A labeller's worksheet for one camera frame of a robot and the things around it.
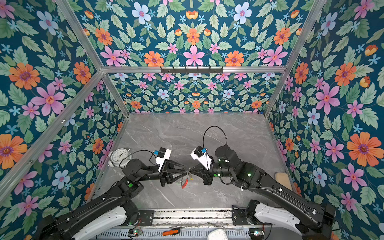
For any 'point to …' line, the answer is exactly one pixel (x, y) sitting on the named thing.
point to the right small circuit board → (257, 232)
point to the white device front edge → (218, 234)
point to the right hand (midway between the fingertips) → (191, 169)
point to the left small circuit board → (137, 232)
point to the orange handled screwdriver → (174, 231)
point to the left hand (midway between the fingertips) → (185, 172)
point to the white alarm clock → (119, 157)
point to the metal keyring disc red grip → (185, 183)
